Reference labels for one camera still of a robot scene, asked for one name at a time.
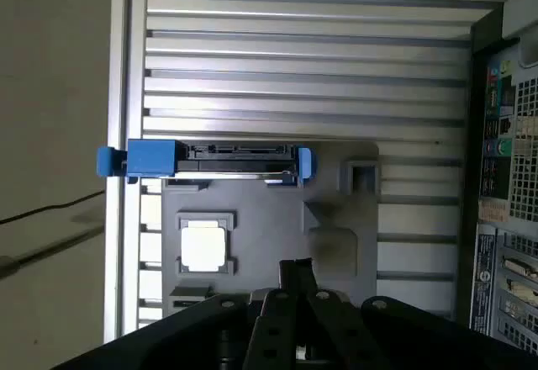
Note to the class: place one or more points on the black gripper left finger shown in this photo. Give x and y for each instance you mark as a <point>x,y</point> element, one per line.
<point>269,328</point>

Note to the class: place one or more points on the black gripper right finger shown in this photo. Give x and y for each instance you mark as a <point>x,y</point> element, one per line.
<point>336,328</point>

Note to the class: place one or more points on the silver CPU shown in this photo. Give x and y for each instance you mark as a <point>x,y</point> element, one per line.
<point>204,244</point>

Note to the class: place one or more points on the grey parts rack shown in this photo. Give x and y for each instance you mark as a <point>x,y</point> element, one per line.
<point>260,218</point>

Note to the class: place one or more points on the black PC case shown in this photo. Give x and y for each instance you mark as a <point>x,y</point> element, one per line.
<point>496,143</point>

